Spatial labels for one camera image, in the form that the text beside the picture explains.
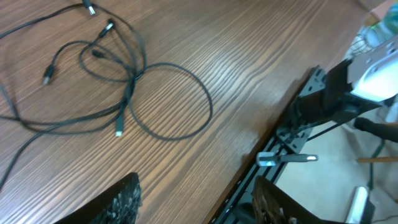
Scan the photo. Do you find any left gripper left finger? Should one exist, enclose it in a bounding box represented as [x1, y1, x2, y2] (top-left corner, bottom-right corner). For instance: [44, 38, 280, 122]
[57, 172, 142, 224]

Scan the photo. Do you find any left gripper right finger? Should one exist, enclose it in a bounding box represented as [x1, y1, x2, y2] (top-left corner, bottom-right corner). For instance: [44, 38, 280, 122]
[252, 175, 343, 224]

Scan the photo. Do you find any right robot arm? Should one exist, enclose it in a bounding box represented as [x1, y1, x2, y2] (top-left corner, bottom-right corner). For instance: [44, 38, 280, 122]
[290, 36, 397, 128]

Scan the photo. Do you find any grey clamp lever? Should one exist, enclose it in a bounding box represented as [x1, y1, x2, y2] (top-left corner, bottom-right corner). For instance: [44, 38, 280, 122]
[345, 186, 376, 224]
[256, 152, 318, 167]

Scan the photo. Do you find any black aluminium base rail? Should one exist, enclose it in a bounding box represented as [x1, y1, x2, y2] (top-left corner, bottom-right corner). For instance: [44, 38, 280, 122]
[207, 65, 326, 224]

